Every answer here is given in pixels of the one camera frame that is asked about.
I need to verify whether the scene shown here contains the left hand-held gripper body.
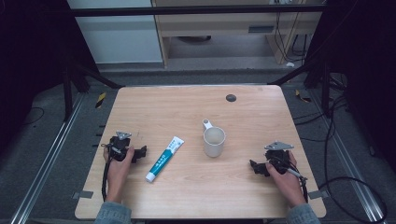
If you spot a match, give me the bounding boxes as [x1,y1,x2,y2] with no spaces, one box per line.
[108,130,140,163]

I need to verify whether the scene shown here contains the hanging black desk cables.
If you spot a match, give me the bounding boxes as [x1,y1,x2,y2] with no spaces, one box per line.
[273,0,313,63]

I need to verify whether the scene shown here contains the light wooden desk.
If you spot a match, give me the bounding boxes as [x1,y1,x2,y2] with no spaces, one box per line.
[151,0,326,68]

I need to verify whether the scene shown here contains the person's right hand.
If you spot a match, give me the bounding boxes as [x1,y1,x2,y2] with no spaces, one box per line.
[265,150,305,198]

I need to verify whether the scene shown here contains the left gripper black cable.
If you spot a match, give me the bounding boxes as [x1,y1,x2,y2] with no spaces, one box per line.
[100,142,123,203]

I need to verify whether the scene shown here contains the person's left hand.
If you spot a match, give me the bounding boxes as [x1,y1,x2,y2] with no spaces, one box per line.
[103,146,135,189]

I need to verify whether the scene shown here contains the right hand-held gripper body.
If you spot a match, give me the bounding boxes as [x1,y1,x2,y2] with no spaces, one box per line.
[263,141,295,175]

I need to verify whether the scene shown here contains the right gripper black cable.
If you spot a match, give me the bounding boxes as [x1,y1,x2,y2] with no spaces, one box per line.
[274,157,310,203]

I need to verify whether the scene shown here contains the black metal stand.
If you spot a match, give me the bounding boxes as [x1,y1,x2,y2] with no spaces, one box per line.
[61,57,125,123]
[266,57,333,119]

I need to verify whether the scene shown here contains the thin black floor cable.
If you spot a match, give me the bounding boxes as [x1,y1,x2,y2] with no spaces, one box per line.
[21,106,46,127]

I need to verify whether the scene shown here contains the black curtain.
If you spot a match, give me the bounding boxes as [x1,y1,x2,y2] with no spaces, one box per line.
[0,0,99,153]
[306,0,396,175]

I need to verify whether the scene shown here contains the white cabinet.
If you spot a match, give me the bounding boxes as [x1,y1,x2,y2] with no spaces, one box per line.
[66,0,164,65]

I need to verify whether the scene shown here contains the white cup with handle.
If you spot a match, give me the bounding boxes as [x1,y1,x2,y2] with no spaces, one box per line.
[202,118,227,159]

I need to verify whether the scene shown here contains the black looped floor cable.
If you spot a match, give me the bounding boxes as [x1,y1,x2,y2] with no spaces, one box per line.
[292,73,389,224]

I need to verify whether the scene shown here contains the black horizontal frame bar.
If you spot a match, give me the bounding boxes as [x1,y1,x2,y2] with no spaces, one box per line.
[68,4,327,18]

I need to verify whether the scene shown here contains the grey metal table bracket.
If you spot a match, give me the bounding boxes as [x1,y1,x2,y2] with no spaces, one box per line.
[71,189,94,201]
[307,189,330,201]

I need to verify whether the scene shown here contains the yellow and black tape strip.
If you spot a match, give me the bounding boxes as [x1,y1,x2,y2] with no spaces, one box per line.
[94,91,107,109]
[294,89,313,104]

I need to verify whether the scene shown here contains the aluminium floor rail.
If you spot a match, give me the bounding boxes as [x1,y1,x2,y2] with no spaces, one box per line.
[309,89,388,224]
[9,92,86,224]

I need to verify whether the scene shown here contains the white and teal toothpaste tube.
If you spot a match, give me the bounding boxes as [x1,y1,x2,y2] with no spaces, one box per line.
[145,135,185,184]

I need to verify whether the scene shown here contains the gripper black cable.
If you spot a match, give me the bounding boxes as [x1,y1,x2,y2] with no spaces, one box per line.
[100,142,123,203]
[274,157,310,203]

